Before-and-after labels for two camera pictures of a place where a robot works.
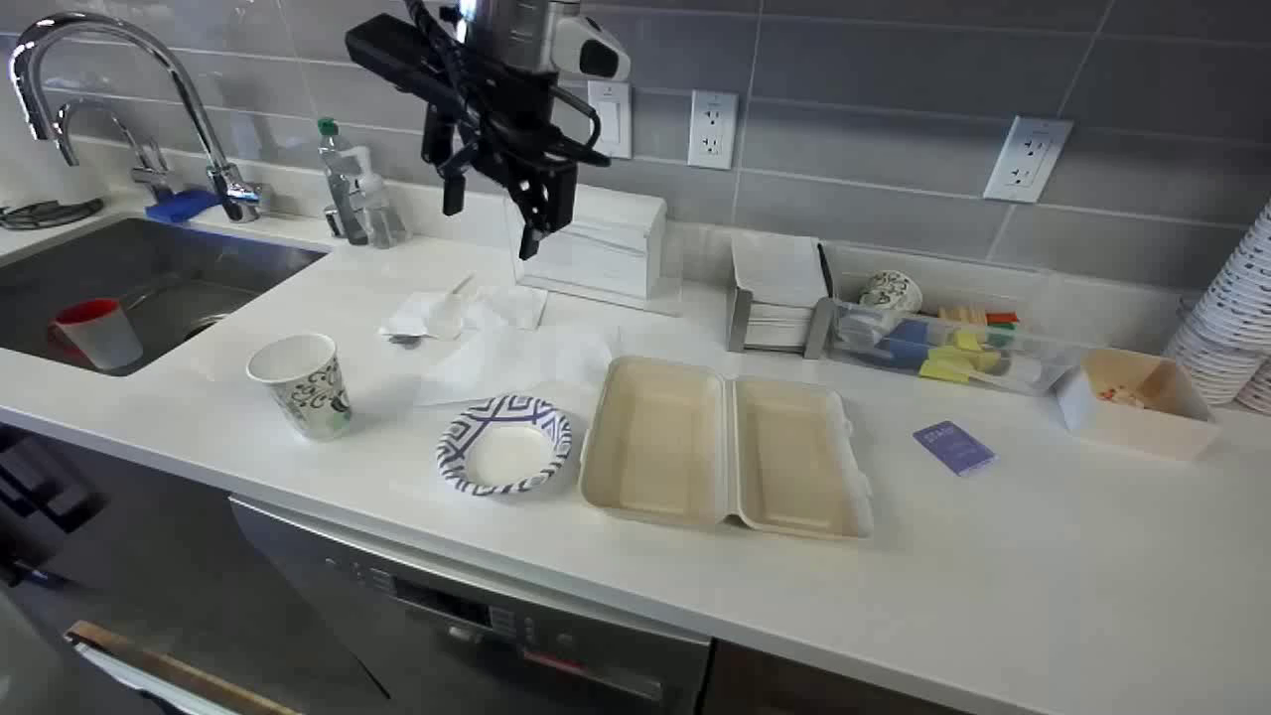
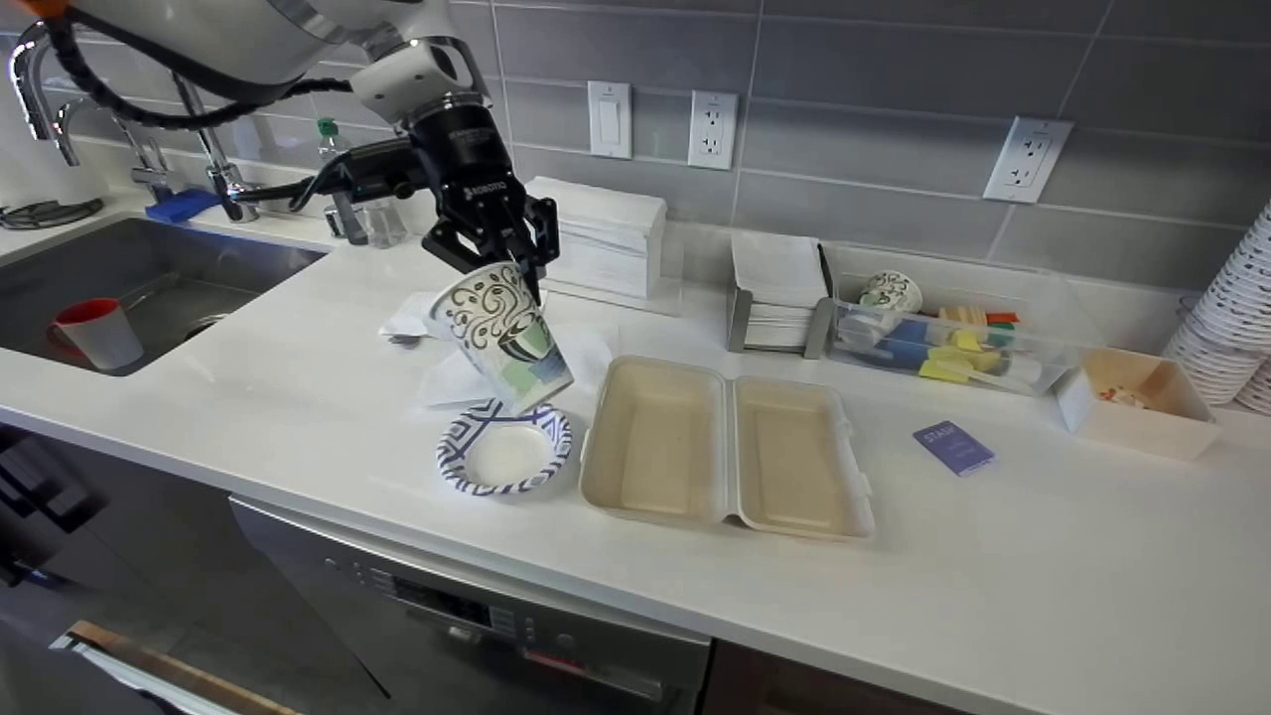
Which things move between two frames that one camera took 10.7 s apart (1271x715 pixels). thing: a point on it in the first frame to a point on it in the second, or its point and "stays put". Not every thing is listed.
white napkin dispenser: [785, 301] stays put
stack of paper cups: [1225, 337] stays put
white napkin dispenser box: [609, 249] stays put
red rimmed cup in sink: [102, 331] stays put
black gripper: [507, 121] to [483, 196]
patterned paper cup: [308, 376] to [498, 325]
